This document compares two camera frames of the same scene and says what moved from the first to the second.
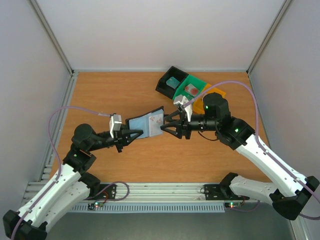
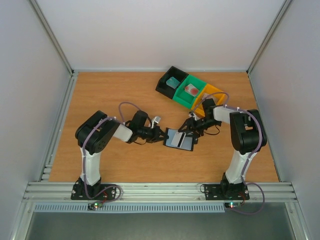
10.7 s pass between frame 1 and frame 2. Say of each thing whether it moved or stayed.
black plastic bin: stayed
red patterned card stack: stayed
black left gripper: moved
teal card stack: stayed
